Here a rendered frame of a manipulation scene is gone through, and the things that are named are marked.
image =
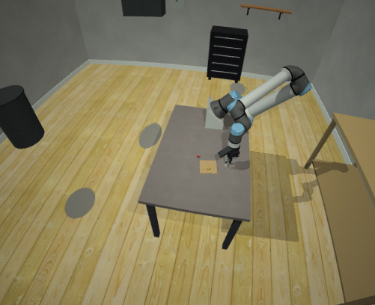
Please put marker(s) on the tan mat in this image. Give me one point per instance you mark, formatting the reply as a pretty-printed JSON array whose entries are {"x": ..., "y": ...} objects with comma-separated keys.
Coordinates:
[{"x": 207, "y": 163}]

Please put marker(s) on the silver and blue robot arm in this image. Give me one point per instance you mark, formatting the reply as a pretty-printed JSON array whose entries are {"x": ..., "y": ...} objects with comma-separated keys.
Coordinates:
[{"x": 243, "y": 115}]

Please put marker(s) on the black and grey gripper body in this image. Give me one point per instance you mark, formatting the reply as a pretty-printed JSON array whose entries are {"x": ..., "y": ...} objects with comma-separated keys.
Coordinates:
[{"x": 234, "y": 153}]

